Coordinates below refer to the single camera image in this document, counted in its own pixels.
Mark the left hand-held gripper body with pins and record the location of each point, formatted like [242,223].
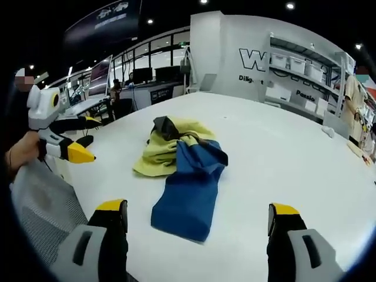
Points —
[44,105]

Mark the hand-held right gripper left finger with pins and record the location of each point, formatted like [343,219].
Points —
[88,249]

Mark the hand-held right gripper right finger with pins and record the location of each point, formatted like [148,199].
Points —
[305,252]

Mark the yellow and blue garment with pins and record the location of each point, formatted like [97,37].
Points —
[182,176]

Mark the person's left hand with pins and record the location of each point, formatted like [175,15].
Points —
[26,147]

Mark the grey desk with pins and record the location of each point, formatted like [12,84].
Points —
[85,105]

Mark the black office chair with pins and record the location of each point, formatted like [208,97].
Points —
[122,108]

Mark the large display screen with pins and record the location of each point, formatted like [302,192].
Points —
[100,75]

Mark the grey mesh cloth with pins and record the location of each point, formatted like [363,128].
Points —
[44,211]

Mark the black computer monitor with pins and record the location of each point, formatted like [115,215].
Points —
[142,75]
[167,73]

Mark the dark hanging banner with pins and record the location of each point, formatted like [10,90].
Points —
[102,20]

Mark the light wooden board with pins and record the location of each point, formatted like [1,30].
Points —
[359,153]

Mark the small white cloth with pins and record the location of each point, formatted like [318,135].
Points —
[328,131]

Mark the white cardboard box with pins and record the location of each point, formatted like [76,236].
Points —
[322,108]
[277,93]

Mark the white metal shelf rack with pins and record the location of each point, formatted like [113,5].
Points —
[311,76]

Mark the white storage box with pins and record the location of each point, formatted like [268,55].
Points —
[297,64]
[314,72]
[279,62]

